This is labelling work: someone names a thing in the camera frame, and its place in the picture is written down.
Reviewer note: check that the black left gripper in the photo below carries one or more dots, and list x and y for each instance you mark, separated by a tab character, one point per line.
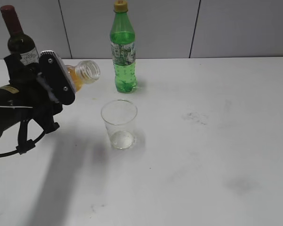
33	92

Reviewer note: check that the orange juice bottle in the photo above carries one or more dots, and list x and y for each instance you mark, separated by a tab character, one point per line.
85	72

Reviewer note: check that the transparent plastic cup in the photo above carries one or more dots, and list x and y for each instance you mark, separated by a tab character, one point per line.
119	117

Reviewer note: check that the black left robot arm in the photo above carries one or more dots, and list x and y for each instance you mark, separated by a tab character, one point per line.
10	117

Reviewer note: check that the dark red wine bottle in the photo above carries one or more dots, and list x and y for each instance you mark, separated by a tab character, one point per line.
19	42

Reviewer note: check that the white zip tie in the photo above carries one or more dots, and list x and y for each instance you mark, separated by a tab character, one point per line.
15	107

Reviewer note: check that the green soda bottle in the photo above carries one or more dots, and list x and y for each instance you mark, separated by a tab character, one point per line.
122	38

